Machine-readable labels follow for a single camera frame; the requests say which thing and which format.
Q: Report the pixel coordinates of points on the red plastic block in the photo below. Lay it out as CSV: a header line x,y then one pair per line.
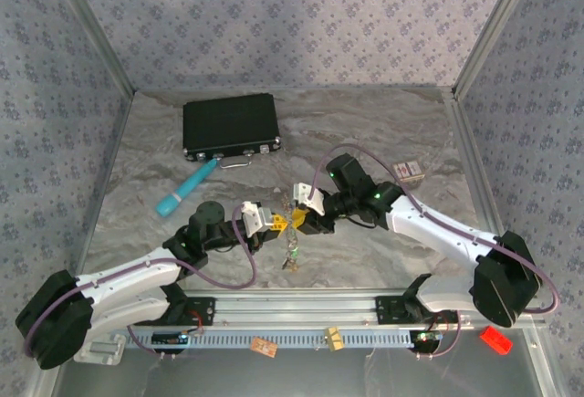
x,y
496,340

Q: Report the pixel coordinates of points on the black ribbed metal case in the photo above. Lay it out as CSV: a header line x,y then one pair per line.
x,y
228,123

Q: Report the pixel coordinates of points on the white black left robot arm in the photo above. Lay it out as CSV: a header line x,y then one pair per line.
x,y
128,280

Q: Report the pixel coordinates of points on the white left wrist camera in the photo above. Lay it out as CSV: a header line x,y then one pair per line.
x,y
257,216

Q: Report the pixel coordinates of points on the grey metal floor panel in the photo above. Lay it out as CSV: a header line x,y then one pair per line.
x,y
274,379

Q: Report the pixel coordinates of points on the tan cardboard clip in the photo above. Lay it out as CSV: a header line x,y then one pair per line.
x,y
333,338

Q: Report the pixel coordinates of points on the small playing card box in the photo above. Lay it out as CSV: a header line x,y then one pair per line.
x,y
407,170

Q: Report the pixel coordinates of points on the aluminium side rail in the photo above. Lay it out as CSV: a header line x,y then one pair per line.
x,y
470,141
106,182

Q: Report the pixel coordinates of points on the aluminium corner post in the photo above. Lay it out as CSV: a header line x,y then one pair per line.
x,y
91,27
495,27

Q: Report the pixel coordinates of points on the grey metal bracket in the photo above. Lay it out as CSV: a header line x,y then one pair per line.
x,y
102,349

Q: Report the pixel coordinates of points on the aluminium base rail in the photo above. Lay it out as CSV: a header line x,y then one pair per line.
x,y
296,308

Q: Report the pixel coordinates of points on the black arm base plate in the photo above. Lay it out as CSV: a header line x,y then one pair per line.
x,y
388,308
201,310

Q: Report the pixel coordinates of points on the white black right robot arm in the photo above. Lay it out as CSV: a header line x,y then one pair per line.
x,y
433,228

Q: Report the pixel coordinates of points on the teal plastic bottle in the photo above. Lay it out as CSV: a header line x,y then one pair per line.
x,y
182,191

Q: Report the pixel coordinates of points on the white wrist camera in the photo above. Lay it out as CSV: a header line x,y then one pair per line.
x,y
308,194
257,216

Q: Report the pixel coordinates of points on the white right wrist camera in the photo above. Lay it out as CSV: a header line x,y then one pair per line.
x,y
308,194

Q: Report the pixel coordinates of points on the small circuit board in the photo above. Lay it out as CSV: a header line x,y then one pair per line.
x,y
169,338
426,337

